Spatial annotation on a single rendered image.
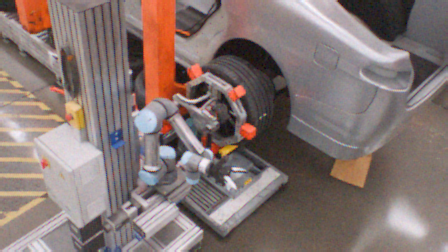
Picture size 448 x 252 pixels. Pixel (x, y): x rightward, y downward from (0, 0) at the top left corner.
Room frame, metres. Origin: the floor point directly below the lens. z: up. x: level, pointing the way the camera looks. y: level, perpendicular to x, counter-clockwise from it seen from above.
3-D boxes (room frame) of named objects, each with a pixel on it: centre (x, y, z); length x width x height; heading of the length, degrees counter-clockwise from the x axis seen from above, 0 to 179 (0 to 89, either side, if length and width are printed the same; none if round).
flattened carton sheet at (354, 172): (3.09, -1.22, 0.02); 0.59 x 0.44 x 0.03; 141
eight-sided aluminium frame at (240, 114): (2.63, 0.08, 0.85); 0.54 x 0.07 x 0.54; 51
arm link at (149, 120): (1.85, 0.39, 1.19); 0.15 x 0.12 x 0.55; 156
